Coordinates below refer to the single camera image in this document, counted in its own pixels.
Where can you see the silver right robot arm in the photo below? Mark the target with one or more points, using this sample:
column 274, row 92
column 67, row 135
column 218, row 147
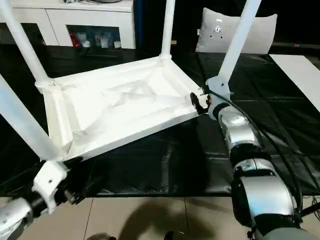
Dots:
column 250, row 165

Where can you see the grey cushion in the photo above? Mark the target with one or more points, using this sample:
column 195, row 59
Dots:
column 250, row 32

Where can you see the black cabinet with gold label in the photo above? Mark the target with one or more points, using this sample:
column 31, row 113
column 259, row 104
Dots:
column 190, row 20

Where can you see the white flat board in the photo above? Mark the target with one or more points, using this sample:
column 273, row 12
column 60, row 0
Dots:
column 300, row 77

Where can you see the white glass-door cabinet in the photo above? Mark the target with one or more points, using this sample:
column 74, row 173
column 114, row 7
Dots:
column 75, row 22

